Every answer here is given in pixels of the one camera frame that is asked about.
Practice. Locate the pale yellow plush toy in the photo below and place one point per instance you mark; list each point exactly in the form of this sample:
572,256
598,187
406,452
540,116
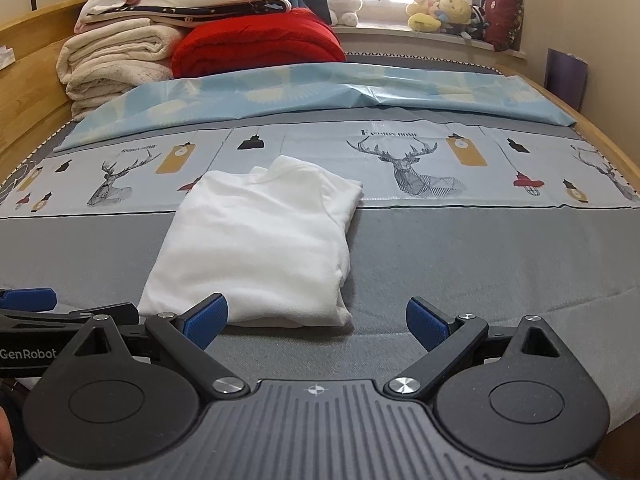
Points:
422,20

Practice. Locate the red pillow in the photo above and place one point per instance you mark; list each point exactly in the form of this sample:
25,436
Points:
502,15

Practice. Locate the white shirt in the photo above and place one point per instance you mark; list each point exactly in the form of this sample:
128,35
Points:
260,240

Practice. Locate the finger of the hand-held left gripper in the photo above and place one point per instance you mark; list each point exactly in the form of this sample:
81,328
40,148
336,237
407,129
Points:
100,312
27,300

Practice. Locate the red folded quilt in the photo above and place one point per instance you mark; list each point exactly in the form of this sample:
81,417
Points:
260,45

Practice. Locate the purple bag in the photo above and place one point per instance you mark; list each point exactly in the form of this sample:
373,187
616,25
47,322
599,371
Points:
565,80

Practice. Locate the cream folded blanket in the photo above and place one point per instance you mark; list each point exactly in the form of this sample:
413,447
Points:
115,50

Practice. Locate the windowsill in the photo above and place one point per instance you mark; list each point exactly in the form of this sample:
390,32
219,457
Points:
400,35

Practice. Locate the white plush toy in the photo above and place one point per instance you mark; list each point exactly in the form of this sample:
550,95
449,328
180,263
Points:
342,2

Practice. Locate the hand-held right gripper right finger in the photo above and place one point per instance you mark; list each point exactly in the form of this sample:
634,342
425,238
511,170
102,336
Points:
427,322

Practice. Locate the round yellow plush toy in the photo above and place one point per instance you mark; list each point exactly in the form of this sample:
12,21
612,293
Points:
455,9

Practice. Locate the wooden bed frame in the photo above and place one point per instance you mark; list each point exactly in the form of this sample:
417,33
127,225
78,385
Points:
30,85

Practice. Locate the dark star print blanket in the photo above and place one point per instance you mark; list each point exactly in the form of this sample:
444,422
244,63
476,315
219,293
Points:
225,11

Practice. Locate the light blue patterned sheet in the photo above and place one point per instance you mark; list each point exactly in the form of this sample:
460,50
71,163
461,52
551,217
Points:
300,90

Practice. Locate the striped plush toy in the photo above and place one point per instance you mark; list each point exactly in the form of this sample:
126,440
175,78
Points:
475,20

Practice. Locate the grey deer print bedsheet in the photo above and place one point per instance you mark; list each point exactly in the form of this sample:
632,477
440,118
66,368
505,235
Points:
450,260

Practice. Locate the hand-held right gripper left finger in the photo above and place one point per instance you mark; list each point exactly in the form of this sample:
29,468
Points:
205,322

